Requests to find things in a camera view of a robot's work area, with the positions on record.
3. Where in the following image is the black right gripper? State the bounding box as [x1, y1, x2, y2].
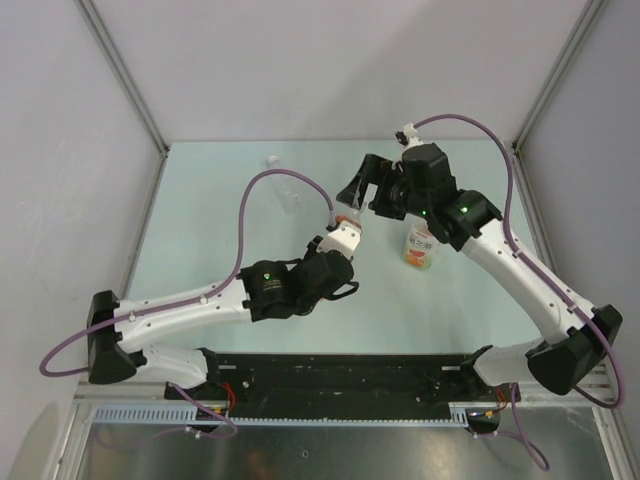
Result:
[338, 153, 432, 221]

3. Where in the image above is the orange label tea bottle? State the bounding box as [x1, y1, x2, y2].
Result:
[335, 207, 362, 229]

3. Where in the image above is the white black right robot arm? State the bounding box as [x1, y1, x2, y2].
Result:
[336, 144, 622, 401]

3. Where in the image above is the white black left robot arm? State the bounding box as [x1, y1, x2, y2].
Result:
[87, 229, 360, 400]

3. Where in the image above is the clear unlabelled plastic bottle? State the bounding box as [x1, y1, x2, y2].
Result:
[268, 174, 303, 215]

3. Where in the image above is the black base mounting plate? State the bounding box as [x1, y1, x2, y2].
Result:
[164, 353, 510, 413]

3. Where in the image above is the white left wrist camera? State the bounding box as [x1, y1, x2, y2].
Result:
[316, 218, 362, 261]

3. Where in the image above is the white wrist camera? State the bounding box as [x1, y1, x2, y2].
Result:
[316, 218, 362, 261]
[395, 123, 424, 149]

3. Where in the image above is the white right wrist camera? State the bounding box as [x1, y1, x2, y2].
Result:
[395, 123, 424, 149]

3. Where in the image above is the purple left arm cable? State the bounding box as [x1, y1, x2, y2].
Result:
[38, 169, 336, 440]

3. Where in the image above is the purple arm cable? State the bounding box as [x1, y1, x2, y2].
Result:
[414, 113, 626, 474]
[38, 169, 336, 440]

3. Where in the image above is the grey slotted cable duct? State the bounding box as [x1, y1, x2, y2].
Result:
[92, 403, 474, 426]

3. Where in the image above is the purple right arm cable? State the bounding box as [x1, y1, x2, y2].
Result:
[414, 113, 626, 474]

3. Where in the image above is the right aluminium frame post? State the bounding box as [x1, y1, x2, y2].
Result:
[512, 0, 609, 151]

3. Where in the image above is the aluminium frame post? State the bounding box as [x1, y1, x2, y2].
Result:
[74, 0, 169, 154]
[512, 0, 609, 151]

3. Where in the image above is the left aluminium frame post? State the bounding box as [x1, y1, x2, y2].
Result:
[74, 0, 169, 154]

